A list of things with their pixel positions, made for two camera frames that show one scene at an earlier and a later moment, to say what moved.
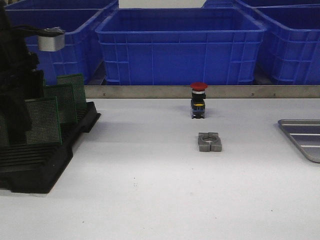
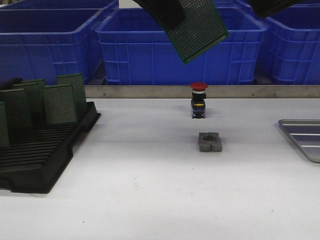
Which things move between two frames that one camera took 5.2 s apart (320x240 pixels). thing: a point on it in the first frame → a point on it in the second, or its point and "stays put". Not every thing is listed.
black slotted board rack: x=34 y=168 stays put
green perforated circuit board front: x=45 y=127 → x=201 y=27
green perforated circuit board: x=65 y=96 stays put
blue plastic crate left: x=83 y=53 stays put
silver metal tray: x=306 y=133 stays put
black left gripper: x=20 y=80 → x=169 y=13
